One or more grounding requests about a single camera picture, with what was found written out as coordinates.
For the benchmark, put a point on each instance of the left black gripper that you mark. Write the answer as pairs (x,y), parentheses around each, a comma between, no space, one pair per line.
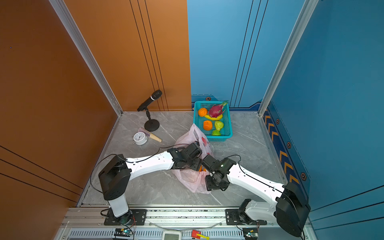
(199,161)

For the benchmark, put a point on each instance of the pink plastic bag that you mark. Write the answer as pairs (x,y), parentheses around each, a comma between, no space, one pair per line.
(193,174)

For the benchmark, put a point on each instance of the orange tangerine fruit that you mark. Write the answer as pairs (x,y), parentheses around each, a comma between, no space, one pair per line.
(207,125)

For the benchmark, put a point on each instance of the pink dragon fruit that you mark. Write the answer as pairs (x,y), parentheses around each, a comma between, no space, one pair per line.
(217,110)

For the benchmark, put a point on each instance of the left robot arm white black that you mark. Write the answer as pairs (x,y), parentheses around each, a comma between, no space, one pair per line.
(115,176)

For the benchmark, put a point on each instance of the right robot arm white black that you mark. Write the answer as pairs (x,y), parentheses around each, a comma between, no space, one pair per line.
(286,204)

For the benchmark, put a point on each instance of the yellow banana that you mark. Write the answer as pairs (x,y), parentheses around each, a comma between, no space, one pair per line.
(214,119)

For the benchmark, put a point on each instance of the teal plastic basket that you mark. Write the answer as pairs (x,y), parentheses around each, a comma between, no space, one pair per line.
(226,132)

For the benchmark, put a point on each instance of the red yellow button box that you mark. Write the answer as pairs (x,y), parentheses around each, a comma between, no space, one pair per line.
(198,235)

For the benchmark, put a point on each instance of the white round alarm clock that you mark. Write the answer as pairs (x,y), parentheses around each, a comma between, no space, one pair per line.
(140,138)

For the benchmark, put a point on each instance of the black small box right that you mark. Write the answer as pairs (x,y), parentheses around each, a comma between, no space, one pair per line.
(250,233)

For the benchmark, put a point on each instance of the white display device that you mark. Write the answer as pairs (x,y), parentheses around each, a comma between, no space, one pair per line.
(171,235)

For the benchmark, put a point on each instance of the green circuit board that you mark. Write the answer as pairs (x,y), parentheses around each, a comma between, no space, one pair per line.
(123,234)

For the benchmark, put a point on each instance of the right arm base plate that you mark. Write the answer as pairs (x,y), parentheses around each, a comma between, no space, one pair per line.
(233,219)

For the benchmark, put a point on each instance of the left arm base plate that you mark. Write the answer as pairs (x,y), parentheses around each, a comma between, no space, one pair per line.
(135,217)

